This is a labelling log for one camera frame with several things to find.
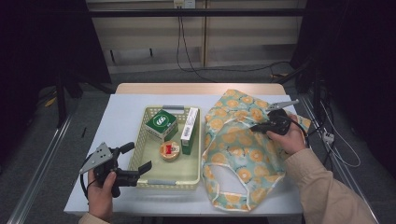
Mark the black metal stand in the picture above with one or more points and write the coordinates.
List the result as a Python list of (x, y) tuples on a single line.
[(61, 99)]

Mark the tall green white box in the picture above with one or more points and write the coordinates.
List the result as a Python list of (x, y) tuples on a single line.
[(190, 127)]

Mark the white table sheet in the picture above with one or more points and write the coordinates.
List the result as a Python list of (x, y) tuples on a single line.
[(124, 105)]

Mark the black horizontal bar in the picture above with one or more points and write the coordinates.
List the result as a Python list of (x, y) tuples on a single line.
[(140, 13)]

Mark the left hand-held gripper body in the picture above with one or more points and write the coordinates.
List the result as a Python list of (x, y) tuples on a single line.
[(98, 158)]

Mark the yellow floor marker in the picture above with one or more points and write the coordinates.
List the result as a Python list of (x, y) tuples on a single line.
[(50, 101)]

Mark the green square box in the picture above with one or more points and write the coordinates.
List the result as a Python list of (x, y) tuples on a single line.
[(162, 123)]

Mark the person's right hand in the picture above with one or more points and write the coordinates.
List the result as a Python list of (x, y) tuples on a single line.
[(291, 141)]

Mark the white wall socket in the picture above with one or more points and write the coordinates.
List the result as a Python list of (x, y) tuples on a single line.
[(184, 3)]

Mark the round orange tin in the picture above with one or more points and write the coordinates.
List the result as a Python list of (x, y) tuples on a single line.
[(169, 151)]

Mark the wooden table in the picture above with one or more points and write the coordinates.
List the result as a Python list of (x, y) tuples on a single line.
[(186, 88)]

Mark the pale yellow plastic basket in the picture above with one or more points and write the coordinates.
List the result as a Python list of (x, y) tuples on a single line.
[(168, 171)]

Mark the small black stick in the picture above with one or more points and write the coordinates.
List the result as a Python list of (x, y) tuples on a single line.
[(83, 132)]

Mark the aluminium floor rail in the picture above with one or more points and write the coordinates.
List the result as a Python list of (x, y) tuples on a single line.
[(345, 174), (40, 168)]

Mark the black curtain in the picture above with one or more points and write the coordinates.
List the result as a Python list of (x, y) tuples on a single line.
[(37, 46), (358, 62)]

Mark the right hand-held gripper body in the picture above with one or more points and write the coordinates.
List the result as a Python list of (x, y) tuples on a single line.
[(278, 123)]

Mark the white power strip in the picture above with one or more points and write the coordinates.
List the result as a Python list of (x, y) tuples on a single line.
[(328, 137)]

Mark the person's left hand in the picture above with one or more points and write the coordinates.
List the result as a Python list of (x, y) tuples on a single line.
[(100, 202)]

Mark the orange-print teal fabric bag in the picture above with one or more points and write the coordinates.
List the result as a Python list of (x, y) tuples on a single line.
[(243, 146)]

